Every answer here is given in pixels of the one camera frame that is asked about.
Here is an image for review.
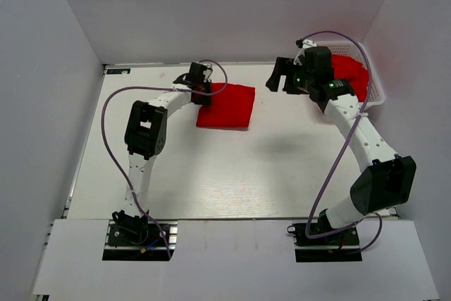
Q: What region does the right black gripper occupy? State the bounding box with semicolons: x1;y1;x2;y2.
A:
266;57;314;95

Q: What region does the red t shirt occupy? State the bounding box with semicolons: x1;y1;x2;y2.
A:
196;83;256;129
332;54;369;102

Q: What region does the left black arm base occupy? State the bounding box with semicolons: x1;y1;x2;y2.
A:
102;211;178;262

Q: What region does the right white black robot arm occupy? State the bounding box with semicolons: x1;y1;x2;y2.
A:
266;56;416;244

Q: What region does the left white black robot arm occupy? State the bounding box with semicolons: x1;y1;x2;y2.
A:
122;81;212;217

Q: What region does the red t shirt in basket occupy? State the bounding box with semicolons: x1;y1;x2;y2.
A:
332;54;369;102

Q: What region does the dark label sticker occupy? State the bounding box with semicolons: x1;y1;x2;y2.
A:
106;68;131;75

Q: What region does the white plastic basket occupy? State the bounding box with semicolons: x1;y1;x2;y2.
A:
316;40;385;109

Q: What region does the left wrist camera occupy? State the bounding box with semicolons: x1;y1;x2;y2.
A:
173;62;213;90

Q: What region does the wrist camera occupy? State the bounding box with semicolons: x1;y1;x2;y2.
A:
293;39;333;77
173;62;213;90

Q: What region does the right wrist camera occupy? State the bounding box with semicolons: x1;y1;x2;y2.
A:
293;39;333;77

